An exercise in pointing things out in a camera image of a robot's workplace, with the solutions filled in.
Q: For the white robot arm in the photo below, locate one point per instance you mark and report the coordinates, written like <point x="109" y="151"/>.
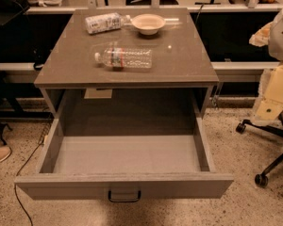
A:
<point x="276" y="38"/>

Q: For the white labelled plastic bottle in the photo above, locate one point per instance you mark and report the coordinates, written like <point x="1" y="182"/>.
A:
<point x="105" y="22"/>

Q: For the open grey top drawer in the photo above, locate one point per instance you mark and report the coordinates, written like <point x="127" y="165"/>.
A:
<point x="152" y="140"/>

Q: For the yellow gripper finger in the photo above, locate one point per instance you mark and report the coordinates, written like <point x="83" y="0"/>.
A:
<point x="270" y="100"/>

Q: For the grey cabinet with glass top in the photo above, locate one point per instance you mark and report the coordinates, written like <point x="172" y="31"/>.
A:
<point x="158" y="48"/>

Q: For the black drawer handle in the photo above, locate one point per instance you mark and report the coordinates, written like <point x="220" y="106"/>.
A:
<point x="124" y="197"/>

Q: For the white paper bowl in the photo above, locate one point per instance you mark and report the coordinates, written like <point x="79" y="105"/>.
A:
<point x="148" y="24"/>

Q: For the clear plastic water bottle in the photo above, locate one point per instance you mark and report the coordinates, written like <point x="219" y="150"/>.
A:
<point x="125" y="58"/>

